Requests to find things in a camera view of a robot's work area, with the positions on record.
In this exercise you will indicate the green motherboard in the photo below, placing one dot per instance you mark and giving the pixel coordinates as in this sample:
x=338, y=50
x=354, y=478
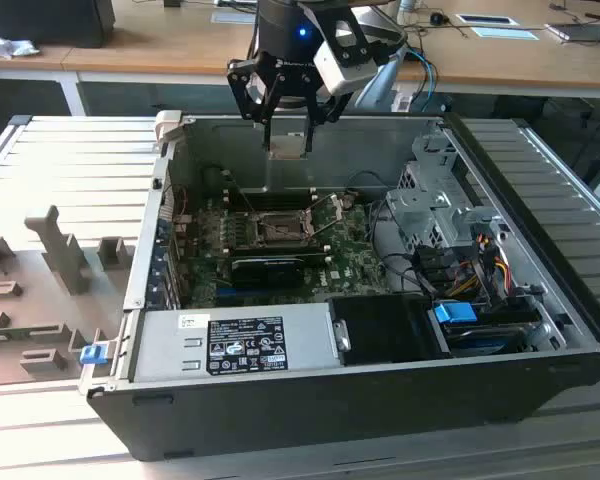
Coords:
x=350, y=265

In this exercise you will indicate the graphics card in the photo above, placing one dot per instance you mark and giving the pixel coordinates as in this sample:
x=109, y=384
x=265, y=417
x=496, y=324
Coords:
x=265, y=275

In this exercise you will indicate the beige case latch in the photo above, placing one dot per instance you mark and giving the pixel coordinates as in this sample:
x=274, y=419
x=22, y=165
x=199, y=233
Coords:
x=169, y=125

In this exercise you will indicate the blue case latch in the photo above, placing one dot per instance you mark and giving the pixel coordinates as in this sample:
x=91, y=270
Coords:
x=92, y=355

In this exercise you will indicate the grey tablet device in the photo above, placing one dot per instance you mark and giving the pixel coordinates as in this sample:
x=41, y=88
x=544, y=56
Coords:
x=577, y=32

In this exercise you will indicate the black open PC case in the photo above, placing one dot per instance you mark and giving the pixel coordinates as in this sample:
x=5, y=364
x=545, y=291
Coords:
x=280, y=425

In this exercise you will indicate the black computer mouse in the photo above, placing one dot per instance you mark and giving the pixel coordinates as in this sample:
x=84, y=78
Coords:
x=437, y=19

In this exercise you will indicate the blue expansion slot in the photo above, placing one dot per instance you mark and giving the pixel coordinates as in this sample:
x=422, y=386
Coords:
x=224, y=291

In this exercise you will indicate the coin battery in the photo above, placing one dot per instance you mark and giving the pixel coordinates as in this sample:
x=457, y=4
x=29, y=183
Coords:
x=350, y=201

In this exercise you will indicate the hard disk in blue carrier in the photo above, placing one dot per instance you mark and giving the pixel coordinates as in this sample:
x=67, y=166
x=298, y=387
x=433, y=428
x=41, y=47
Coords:
x=452, y=314

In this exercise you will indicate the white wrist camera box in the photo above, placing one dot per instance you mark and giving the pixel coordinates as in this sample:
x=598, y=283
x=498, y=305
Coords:
x=345, y=75

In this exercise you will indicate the pale blue sheet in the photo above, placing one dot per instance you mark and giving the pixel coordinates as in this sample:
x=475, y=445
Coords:
x=507, y=32

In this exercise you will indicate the black RAM slot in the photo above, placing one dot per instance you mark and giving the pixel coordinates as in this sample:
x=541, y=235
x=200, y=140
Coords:
x=280, y=207
x=280, y=201
x=280, y=246
x=315, y=255
x=280, y=251
x=280, y=190
x=280, y=196

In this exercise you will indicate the black box on desk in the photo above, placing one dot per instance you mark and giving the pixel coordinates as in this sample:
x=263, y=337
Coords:
x=45, y=20

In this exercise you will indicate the pale metal stand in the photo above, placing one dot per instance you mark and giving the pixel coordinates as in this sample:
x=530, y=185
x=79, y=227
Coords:
x=382, y=80

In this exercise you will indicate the crumpled white paper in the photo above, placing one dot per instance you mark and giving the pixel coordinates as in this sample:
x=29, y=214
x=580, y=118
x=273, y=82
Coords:
x=10, y=46

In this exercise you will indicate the silver power supply unit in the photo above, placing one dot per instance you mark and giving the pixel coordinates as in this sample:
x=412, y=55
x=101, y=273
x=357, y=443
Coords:
x=155, y=350

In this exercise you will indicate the thin metal locking lever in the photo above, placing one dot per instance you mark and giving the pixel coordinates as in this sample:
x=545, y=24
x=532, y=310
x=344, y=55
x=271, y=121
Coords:
x=243, y=192

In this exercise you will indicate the grey-brown parts rack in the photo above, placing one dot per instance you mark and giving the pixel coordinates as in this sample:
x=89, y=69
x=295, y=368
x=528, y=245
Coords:
x=30, y=280

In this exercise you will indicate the CPU socket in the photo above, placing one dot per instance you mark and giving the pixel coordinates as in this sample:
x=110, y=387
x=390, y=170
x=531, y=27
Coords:
x=280, y=230

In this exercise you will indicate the black plastic shroud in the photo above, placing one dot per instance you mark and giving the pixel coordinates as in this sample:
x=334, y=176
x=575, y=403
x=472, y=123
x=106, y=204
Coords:
x=380, y=330

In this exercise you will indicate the silver CPU plate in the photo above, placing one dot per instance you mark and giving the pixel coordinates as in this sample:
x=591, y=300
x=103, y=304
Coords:
x=287, y=147

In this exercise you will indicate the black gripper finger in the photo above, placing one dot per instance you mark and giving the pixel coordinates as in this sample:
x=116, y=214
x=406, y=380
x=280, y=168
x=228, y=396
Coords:
x=330, y=112
x=245, y=90

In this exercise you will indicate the silver perforated drive cage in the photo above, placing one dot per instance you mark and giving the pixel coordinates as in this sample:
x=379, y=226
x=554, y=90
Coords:
x=420, y=205

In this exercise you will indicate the wooden desk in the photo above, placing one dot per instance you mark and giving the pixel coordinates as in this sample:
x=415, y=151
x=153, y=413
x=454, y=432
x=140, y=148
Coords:
x=180, y=45

